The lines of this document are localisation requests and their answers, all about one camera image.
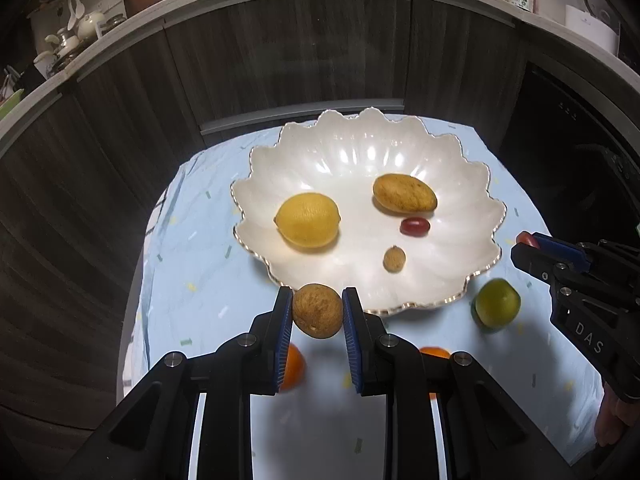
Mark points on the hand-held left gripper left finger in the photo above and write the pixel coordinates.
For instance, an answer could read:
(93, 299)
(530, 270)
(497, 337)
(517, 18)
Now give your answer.
(285, 340)

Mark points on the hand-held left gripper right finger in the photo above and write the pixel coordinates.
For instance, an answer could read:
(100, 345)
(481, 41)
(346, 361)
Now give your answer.
(351, 345)

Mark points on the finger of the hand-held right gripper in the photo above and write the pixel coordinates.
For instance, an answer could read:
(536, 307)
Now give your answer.
(560, 251)
(530, 259)

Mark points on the red cherry tomato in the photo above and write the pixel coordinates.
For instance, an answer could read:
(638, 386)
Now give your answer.
(527, 239)
(415, 226)

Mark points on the orange mandarin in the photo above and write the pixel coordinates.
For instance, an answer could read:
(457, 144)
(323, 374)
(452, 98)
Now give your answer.
(295, 367)
(435, 353)

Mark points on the brown longan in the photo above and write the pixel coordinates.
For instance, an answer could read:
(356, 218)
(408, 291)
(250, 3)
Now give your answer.
(394, 259)
(317, 317)

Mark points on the yellow lemon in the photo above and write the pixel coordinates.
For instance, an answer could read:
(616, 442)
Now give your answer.
(307, 220)

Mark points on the yellow mango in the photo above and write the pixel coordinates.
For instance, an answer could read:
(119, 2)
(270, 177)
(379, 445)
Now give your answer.
(405, 192)

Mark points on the white scalloped ceramic bowl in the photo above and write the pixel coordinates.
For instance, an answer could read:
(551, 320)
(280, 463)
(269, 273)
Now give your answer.
(350, 160)

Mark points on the person's right hand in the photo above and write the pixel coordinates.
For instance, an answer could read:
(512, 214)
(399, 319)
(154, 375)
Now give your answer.
(611, 422)

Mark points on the black built-in dishwasher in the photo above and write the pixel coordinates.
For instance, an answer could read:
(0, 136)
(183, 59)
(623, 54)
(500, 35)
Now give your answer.
(575, 160)

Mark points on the light blue patterned cloth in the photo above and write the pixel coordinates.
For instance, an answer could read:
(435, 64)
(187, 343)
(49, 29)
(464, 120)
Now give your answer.
(200, 285)

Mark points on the dark wood kitchen cabinet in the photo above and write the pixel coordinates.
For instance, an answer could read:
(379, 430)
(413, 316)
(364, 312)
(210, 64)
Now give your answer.
(300, 50)

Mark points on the green basin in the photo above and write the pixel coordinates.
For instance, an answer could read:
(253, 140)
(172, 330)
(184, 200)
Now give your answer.
(10, 105)

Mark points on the white teapot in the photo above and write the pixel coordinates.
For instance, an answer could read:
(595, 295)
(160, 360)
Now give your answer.
(92, 25)

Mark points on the white hanging spoon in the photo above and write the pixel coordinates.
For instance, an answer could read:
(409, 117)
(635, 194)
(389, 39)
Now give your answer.
(72, 20)
(80, 5)

